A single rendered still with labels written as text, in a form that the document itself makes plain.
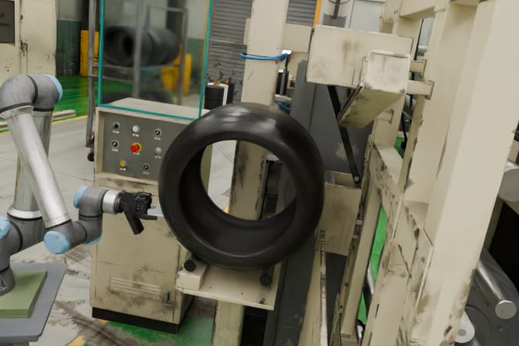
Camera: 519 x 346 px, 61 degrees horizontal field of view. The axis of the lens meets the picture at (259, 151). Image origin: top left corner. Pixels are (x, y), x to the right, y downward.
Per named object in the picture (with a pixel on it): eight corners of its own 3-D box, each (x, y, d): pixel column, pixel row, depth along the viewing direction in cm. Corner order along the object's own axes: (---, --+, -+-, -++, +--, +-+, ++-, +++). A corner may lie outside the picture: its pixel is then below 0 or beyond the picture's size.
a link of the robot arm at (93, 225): (67, 243, 171) (68, 213, 168) (88, 232, 182) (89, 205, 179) (86, 249, 168) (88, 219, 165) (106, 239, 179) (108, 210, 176)
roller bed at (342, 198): (313, 230, 204) (324, 169, 196) (345, 236, 202) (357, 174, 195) (313, 250, 185) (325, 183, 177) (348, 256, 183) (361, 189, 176)
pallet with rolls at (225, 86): (205, 112, 927) (208, 75, 907) (242, 118, 916) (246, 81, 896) (186, 121, 811) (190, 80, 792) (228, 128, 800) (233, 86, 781)
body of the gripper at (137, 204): (146, 200, 165) (115, 195, 166) (144, 221, 167) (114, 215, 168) (154, 193, 172) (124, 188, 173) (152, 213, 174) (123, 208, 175)
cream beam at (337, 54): (309, 68, 172) (315, 29, 169) (374, 77, 170) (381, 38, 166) (303, 83, 114) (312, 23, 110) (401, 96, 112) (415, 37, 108)
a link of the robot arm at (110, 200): (102, 216, 168) (113, 207, 177) (114, 218, 167) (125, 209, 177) (103, 195, 166) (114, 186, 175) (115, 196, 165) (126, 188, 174)
